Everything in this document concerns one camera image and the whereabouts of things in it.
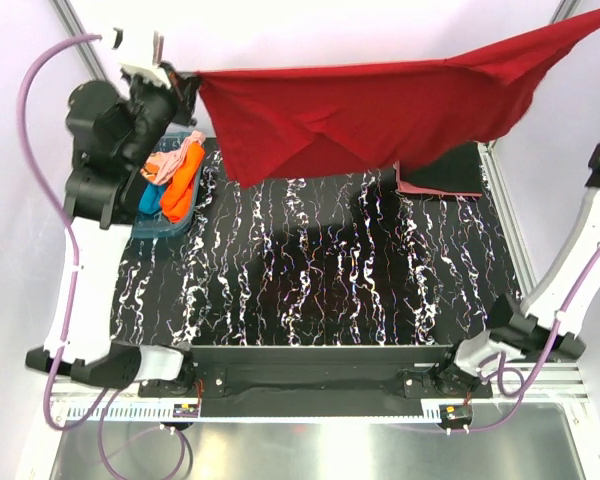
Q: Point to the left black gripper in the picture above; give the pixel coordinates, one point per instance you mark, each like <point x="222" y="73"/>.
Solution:
<point x="183" y="96"/>

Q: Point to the red t shirt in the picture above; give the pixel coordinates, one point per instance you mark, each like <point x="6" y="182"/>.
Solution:
<point x="322" y="121"/>

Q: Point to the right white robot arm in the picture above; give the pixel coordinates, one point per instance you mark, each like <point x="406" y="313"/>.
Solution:
<point x="547" y="323"/>

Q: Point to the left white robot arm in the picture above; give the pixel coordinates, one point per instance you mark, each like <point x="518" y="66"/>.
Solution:
<point x="112" y="139"/>

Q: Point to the pink printed t shirt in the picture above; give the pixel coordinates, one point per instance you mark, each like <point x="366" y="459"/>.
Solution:
<point x="160" y="167"/>

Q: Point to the blue t shirt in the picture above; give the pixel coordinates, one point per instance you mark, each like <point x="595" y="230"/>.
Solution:
<point x="150" y="202"/>

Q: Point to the orange t shirt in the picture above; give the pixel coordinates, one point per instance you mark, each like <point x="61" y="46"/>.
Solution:
<point x="177" y="198"/>

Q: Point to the blue plastic bin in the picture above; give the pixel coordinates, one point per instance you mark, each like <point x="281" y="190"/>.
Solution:
<point x="158" y="226"/>

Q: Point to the folded black t shirt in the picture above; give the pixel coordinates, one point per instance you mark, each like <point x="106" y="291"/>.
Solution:
<point x="461" y="166"/>

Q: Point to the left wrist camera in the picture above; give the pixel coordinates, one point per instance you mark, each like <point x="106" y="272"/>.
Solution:
<point x="138" y="52"/>

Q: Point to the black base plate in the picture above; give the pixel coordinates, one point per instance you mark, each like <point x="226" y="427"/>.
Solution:
<point x="312" y="382"/>

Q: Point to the white slotted cable duct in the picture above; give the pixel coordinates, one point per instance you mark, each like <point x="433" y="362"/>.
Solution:
<point x="169" y="412"/>

